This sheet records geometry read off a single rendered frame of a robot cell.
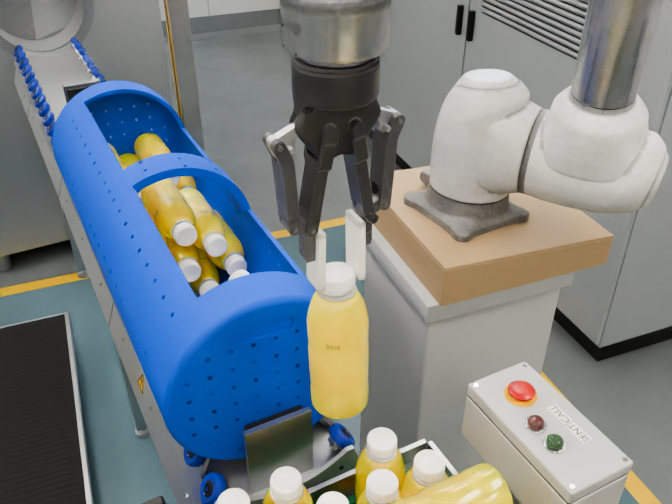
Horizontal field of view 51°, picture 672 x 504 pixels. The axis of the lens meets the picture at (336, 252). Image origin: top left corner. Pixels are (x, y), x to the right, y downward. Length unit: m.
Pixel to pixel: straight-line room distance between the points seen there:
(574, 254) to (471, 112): 0.34
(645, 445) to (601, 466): 1.61
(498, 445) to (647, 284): 1.73
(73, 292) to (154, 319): 2.14
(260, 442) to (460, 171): 0.59
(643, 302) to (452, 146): 1.55
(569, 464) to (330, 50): 0.58
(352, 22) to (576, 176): 0.73
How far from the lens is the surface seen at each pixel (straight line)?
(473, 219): 1.32
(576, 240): 1.37
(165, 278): 1.00
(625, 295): 2.60
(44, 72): 2.71
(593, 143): 1.18
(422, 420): 1.49
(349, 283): 0.70
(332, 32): 0.56
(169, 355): 0.93
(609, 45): 1.13
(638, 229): 2.44
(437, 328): 1.33
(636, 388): 2.72
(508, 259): 1.28
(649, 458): 2.51
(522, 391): 0.97
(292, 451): 1.04
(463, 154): 1.26
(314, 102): 0.59
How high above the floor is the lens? 1.78
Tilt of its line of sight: 34 degrees down
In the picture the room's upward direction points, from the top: straight up
